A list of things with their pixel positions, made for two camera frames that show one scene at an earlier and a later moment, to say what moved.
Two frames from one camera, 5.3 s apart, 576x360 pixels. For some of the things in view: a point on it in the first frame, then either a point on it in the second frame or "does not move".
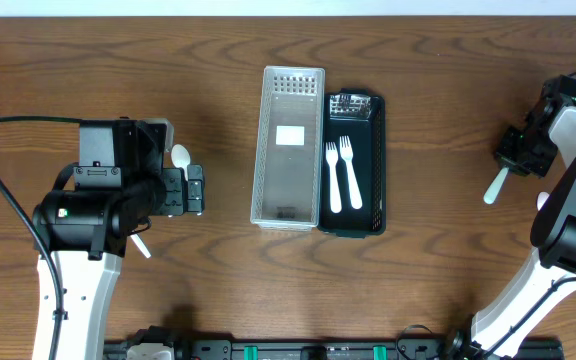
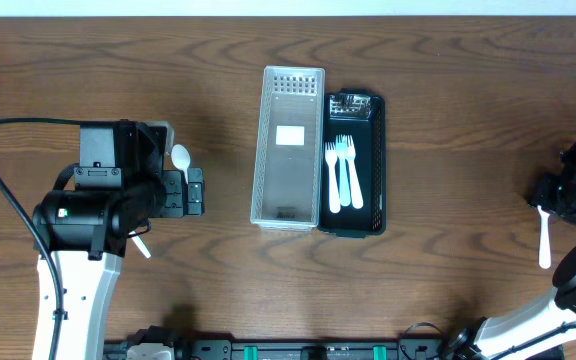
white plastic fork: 335,200 does not move
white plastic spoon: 181,157 does not move
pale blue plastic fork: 491,193 to 341,150
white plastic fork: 347,152 does not move
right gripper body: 533,153 to 567,201
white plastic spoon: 139,242 does not move
